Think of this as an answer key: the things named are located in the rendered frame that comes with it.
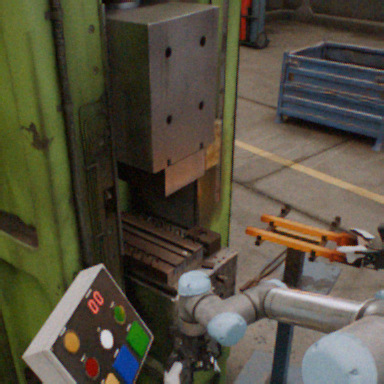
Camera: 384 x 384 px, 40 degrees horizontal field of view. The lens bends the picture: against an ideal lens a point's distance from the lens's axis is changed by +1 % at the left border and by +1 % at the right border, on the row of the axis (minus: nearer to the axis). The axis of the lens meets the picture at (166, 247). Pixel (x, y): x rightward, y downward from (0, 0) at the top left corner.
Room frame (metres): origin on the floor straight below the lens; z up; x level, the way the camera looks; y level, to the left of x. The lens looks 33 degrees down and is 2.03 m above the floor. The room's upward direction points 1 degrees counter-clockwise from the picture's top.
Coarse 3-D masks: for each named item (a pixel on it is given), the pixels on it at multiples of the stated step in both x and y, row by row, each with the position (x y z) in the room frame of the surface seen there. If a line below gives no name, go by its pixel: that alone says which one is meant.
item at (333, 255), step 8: (248, 232) 1.73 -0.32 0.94; (256, 232) 1.72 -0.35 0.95; (264, 232) 1.71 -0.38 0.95; (272, 240) 1.68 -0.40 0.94; (280, 240) 1.66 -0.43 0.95; (288, 240) 1.65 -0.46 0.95; (296, 240) 1.65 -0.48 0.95; (296, 248) 1.63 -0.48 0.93; (304, 248) 1.61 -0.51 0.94; (312, 248) 1.60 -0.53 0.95; (320, 248) 1.59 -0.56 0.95; (336, 248) 1.58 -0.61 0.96; (328, 256) 1.56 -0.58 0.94; (336, 256) 1.55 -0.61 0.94; (344, 256) 1.53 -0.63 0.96; (352, 264) 1.52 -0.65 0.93; (360, 264) 1.51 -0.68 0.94
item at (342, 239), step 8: (264, 216) 1.83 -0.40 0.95; (272, 216) 1.83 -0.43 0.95; (280, 224) 1.79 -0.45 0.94; (288, 224) 1.77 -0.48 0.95; (296, 224) 1.77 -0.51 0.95; (304, 232) 1.73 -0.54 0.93; (312, 232) 1.72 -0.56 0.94; (320, 232) 1.70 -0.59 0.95; (328, 232) 1.70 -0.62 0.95; (344, 232) 1.69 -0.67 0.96; (336, 240) 1.67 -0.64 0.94; (344, 240) 1.66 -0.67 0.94; (352, 240) 1.64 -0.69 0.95
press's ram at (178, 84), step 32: (160, 0) 1.72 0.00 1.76; (128, 32) 1.43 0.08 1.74; (160, 32) 1.42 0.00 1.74; (192, 32) 1.52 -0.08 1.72; (128, 64) 1.43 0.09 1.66; (160, 64) 1.42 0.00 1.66; (192, 64) 1.52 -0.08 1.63; (128, 96) 1.44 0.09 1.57; (160, 96) 1.41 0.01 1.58; (192, 96) 1.52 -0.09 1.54; (128, 128) 1.44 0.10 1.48; (160, 128) 1.41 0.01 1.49; (192, 128) 1.52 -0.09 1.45; (128, 160) 1.45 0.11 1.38; (160, 160) 1.41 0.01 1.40
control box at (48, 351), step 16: (96, 272) 1.14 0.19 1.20; (80, 288) 1.08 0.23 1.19; (96, 288) 1.09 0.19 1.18; (112, 288) 1.14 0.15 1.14; (64, 304) 1.03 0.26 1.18; (80, 304) 1.01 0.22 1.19; (96, 304) 1.05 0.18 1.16; (112, 304) 1.10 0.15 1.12; (128, 304) 1.15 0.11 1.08; (48, 320) 0.99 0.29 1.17; (64, 320) 0.95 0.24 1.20; (80, 320) 0.98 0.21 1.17; (96, 320) 1.02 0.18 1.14; (112, 320) 1.06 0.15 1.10; (128, 320) 1.10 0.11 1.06; (48, 336) 0.91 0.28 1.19; (64, 336) 0.91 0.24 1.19; (80, 336) 0.94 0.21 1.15; (96, 336) 0.98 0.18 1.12; (112, 336) 1.02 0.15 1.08; (32, 352) 0.87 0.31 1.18; (48, 352) 0.85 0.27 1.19; (64, 352) 0.88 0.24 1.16; (80, 352) 0.91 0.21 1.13; (96, 352) 0.94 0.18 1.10; (112, 352) 0.98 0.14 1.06; (32, 368) 0.86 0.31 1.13; (48, 368) 0.85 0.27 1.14; (64, 368) 0.85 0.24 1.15; (80, 368) 0.88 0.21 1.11; (112, 368) 0.95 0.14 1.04
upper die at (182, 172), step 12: (192, 156) 1.52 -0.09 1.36; (204, 156) 1.57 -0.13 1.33; (120, 168) 1.54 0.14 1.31; (132, 168) 1.51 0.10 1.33; (168, 168) 1.43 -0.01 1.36; (180, 168) 1.48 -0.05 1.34; (192, 168) 1.52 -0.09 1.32; (204, 168) 1.57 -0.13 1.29; (132, 180) 1.51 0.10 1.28; (144, 180) 1.48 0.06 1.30; (156, 180) 1.44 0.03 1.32; (168, 180) 1.43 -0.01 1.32; (180, 180) 1.48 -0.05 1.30; (192, 180) 1.52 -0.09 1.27; (156, 192) 1.45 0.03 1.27; (168, 192) 1.43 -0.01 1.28
